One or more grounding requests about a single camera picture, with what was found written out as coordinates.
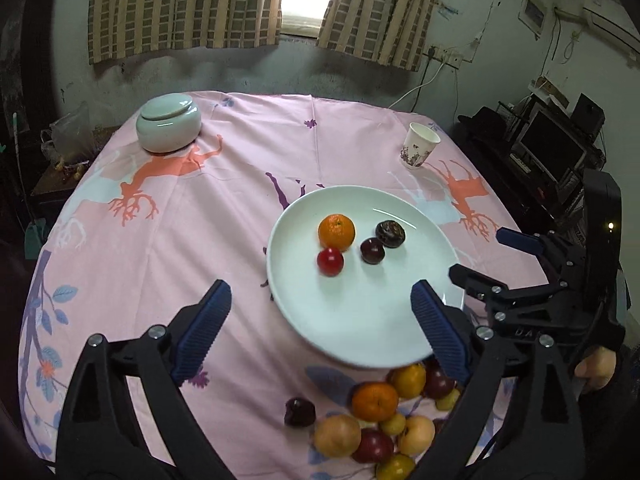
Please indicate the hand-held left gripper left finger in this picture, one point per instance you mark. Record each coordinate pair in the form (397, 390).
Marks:
(205, 330)

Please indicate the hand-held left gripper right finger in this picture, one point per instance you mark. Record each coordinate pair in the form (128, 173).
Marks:
(440, 330)

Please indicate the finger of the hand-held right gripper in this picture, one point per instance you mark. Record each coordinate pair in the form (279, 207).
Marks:
(492, 294)
(520, 241)

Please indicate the white round plate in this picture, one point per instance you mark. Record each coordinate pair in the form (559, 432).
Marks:
(370, 310)

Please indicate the small yellow fruit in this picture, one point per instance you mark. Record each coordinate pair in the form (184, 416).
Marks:
(392, 423)

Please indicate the peach-coloured pear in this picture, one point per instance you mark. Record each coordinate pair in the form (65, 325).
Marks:
(416, 435)

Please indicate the dark purple plum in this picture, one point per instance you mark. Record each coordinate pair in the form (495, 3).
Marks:
(300, 411)
(372, 251)

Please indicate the red-purple plum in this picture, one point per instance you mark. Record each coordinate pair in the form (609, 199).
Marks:
(372, 447)

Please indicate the yellow-green tomato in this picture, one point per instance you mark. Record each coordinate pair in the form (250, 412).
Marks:
(395, 467)

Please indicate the tan round pear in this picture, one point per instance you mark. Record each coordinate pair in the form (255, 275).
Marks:
(337, 435)

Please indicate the person's right hand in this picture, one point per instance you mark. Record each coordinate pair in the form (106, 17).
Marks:
(597, 367)

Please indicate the large purple plum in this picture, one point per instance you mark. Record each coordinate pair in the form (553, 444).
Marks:
(437, 384)

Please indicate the yellow-orange oval fruit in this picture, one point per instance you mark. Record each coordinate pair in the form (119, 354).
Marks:
(409, 381)

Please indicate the small yellow-green fruit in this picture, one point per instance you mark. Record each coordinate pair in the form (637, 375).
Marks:
(446, 401)

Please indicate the pink printed tablecloth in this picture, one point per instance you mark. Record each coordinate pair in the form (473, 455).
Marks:
(200, 235)

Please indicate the orange mandarin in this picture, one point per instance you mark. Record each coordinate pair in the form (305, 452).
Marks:
(375, 401)
(336, 232)

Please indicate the computer monitor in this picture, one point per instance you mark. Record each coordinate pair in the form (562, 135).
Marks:
(550, 145)

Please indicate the dark brown passion fruit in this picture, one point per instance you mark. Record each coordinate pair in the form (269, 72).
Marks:
(390, 234)

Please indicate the small red cherry tomato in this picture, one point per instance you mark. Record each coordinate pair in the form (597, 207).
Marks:
(330, 262)

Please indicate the printed paper cup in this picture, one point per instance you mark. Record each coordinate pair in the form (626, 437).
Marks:
(419, 147)

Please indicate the black speaker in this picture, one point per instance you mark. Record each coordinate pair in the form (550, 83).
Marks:
(586, 110)

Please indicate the teal plastic bottle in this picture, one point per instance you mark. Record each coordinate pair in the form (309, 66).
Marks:
(35, 239)

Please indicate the pale green lidded ceramic jar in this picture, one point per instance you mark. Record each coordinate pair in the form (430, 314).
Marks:
(169, 122)

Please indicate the wooden side table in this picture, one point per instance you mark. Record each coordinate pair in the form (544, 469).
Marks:
(52, 182)

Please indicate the clear plastic bag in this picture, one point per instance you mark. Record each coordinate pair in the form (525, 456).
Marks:
(72, 132)

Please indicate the white air conditioner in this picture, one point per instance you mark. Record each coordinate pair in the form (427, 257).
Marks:
(607, 17)

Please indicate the checked beige curtain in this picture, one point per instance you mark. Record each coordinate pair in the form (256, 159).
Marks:
(185, 5)
(380, 10)

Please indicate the white wall outlet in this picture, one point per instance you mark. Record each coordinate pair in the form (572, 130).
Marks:
(445, 56)

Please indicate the white wall panel box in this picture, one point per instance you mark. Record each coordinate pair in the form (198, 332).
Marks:
(532, 11)

